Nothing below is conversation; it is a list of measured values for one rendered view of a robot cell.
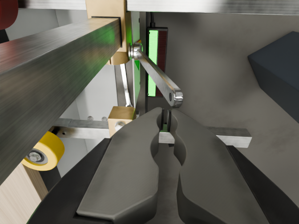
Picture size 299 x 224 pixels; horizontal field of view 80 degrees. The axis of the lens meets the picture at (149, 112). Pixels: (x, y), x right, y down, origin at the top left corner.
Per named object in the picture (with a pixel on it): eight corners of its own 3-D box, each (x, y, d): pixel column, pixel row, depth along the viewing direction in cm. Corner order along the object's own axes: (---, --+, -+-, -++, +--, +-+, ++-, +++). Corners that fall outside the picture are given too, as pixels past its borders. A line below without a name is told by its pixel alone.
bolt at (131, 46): (148, 35, 39) (141, 44, 26) (147, 47, 40) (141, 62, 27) (139, 34, 39) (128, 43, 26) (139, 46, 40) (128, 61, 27)
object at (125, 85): (113, 32, 40) (112, 33, 39) (122, 31, 40) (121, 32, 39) (126, 109, 51) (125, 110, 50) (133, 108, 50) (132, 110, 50)
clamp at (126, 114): (138, 106, 39) (135, 120, 35) (139, 151, 46) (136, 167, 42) (110, 105, 39) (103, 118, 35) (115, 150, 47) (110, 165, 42)
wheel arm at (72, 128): (245, 125, 40) (253, 138, 36) (240, 137, 41) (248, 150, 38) (53, 115, 42) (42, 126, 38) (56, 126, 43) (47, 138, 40)
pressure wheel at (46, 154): (55, 101, 39) (20, 134, 30) (86, 122, 42) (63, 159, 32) (40, 122, 43) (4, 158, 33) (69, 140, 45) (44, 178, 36)
